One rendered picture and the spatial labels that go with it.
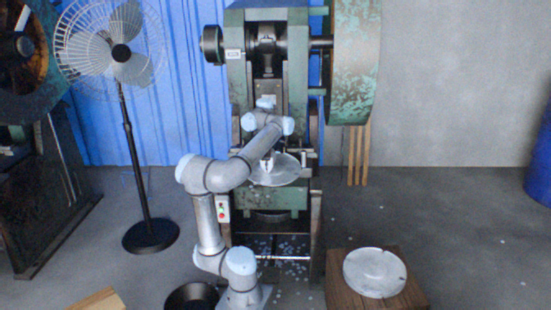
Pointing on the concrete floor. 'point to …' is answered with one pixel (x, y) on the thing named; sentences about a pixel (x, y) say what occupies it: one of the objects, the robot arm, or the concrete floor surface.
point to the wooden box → (333, 291)
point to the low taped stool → (99, 301)
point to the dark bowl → (193, 298)
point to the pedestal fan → (159, 241)
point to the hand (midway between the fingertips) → (266, 171)
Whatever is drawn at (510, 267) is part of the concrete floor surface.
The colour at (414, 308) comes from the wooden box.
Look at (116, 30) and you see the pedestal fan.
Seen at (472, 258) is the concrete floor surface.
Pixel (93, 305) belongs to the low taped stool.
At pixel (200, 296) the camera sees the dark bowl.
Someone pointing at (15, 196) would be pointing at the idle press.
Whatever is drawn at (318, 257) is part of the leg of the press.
